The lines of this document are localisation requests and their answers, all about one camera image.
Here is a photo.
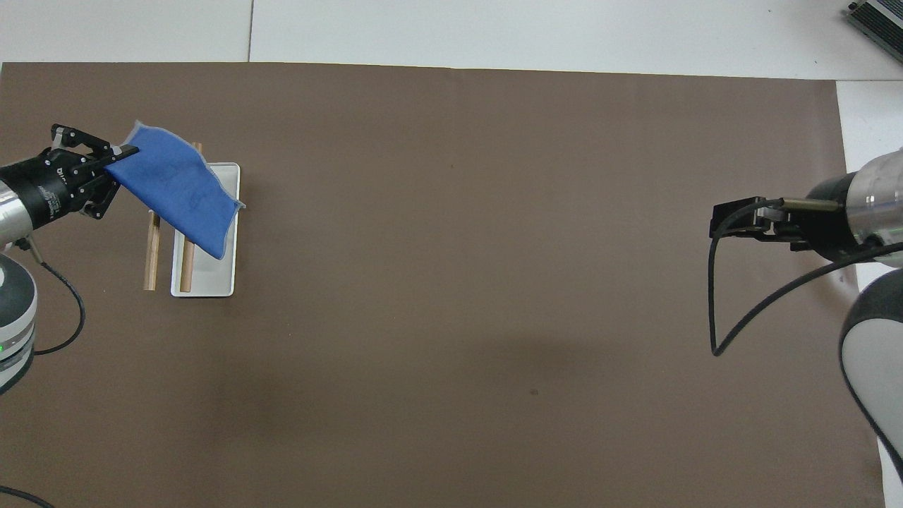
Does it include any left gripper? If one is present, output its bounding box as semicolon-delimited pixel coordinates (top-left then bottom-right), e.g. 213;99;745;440
0;123;140;231

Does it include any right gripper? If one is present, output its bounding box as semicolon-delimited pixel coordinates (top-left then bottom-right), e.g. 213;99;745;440
774;171;861;262

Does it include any blue towel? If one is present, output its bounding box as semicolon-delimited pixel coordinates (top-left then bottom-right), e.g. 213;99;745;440
104;120;246;261

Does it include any wooden rack bar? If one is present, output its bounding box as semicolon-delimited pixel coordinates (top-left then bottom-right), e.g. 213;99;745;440
143;210;162;292
178;142;204;294

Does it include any white rectangular rack base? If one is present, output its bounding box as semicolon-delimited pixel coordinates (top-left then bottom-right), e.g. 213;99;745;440
170;162;241;298

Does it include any grey metal device box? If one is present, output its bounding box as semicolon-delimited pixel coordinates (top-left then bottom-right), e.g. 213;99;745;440
846;0;903;68

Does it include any black cable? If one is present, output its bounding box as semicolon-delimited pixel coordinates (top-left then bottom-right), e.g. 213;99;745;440
13;237;87;356
0;485;56;508
708;197;903;358

